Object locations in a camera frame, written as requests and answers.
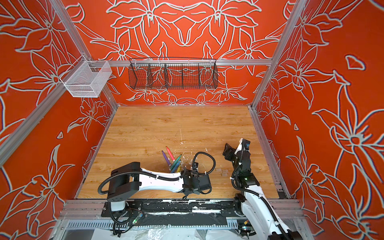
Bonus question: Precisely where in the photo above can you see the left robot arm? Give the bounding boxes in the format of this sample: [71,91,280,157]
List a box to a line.
[98,162,212,212]

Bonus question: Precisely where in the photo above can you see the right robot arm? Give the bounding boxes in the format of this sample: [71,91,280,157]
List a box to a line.
[223,139,303,240]

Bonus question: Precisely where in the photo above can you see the blue marker pen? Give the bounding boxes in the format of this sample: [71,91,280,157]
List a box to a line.
[171,162,180,173]

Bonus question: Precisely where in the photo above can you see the green marker pen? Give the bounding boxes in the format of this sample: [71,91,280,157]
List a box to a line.
[170,154,182,171]

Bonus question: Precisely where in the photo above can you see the pink marker pen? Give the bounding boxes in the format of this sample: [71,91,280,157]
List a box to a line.
[166,146,175,161]

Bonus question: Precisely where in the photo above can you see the purple marker pen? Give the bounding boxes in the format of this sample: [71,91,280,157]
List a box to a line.
[162,151,171,167]

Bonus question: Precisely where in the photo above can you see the clear plastic bin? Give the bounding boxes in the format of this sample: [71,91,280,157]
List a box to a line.
[60,61,112,98]

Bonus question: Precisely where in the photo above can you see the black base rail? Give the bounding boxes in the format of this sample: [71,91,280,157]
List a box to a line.
[101,198,262,219]

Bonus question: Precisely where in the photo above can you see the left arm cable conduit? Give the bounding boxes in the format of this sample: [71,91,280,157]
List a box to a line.
[97,151,217,196]

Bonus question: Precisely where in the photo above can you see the white cable duct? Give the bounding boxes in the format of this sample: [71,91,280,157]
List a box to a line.
[65,218,239,231]

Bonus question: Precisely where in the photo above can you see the black wire basket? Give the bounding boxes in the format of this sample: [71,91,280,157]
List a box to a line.
[128,58,219,90]

